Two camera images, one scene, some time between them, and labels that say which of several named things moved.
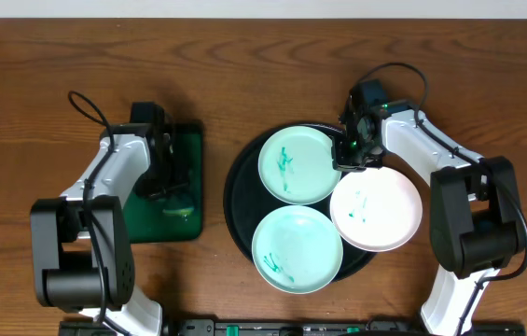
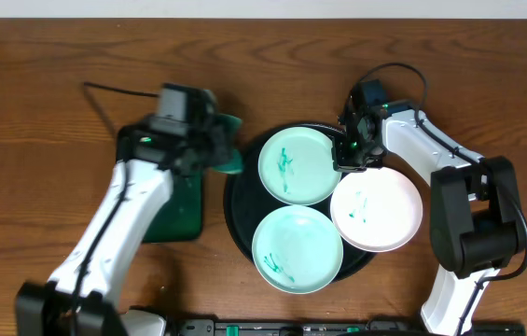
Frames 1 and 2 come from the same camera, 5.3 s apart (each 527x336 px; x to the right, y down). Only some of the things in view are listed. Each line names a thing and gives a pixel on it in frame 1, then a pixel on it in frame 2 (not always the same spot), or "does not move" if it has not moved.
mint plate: [296, 165] does not move
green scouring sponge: [178, 212] → [233, 162]
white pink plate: [376, 210] does not move
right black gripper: [342, 161] does not move
